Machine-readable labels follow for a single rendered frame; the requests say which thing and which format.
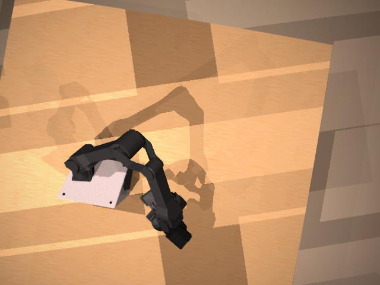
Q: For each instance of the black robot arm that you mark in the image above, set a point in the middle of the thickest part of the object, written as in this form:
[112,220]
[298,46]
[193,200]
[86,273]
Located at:
[168,213]

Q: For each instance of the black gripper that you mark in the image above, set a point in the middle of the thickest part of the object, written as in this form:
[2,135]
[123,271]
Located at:
[148,200]

